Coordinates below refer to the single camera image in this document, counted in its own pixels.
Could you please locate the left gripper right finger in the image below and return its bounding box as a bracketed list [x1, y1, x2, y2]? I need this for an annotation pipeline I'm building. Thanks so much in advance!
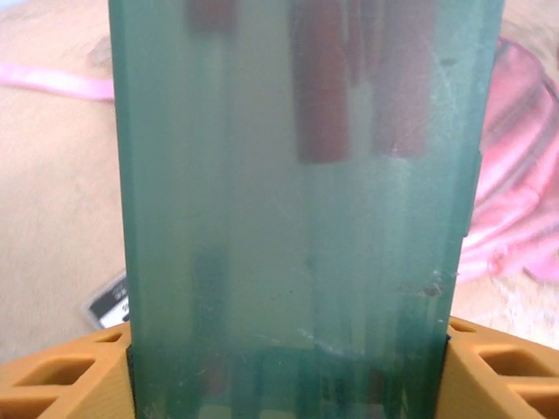
[440, 316, 559, 419]

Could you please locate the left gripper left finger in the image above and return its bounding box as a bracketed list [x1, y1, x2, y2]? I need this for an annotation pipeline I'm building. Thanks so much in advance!
[0, 329, 133, 419]

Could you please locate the clear pen refill box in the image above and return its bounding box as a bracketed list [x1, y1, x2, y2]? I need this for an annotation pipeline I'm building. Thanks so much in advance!
[82, 270, 133, 331]

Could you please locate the pink school backpack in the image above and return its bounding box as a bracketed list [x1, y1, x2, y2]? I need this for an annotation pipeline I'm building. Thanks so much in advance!
[0, 37, 559, 285]

